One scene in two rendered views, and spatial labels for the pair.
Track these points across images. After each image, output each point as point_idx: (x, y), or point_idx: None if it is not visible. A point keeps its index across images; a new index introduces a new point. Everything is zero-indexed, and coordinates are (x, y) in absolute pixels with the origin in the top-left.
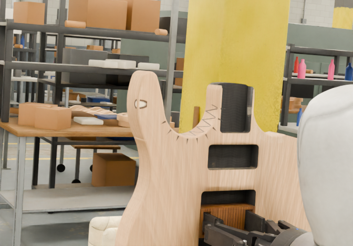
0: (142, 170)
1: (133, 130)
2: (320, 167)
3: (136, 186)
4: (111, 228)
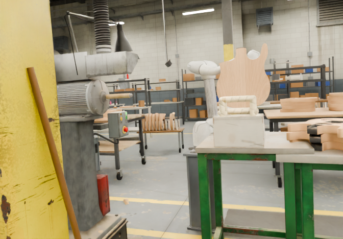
0: (264, 67)
1: (266, 57)
2: None
3: (264, 71)
4: (253, 95)
